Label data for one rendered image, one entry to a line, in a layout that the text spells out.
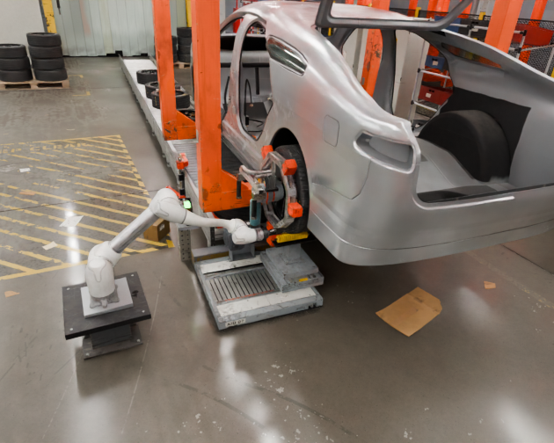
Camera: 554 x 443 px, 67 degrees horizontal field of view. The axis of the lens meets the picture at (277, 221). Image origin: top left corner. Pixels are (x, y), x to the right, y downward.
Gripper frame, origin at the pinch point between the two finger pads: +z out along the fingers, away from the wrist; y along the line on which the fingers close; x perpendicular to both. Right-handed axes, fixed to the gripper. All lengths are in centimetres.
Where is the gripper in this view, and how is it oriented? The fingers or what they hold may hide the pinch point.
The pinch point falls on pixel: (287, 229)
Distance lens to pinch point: 302.3
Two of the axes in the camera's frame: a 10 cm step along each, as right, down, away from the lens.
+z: 9.2, -1.4, 3.6
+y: 3.1, -2.9, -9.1
